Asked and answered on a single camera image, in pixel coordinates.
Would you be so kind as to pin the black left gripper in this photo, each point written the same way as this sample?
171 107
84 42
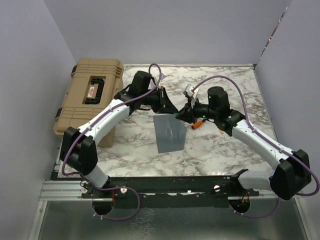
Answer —
164 105

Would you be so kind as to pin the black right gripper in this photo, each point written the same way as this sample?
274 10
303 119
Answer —
188 115

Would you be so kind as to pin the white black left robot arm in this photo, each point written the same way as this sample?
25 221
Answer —
79 145

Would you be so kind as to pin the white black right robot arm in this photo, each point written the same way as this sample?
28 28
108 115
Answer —
289 168

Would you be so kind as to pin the tan plastic tool case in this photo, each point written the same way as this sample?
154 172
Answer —
94 83

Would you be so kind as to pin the orange handled screwdriver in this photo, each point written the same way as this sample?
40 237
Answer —
198 124

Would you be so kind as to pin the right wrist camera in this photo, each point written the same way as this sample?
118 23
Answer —
191 92

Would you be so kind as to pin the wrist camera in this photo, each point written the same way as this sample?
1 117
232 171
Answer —
191 92
160 77

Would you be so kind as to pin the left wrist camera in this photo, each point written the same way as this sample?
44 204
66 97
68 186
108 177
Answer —
160 77

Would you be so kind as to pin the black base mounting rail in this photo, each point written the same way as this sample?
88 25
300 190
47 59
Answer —
165 192

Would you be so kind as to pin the aluminium extrusion rail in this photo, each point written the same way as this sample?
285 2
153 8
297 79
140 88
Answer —
65 191

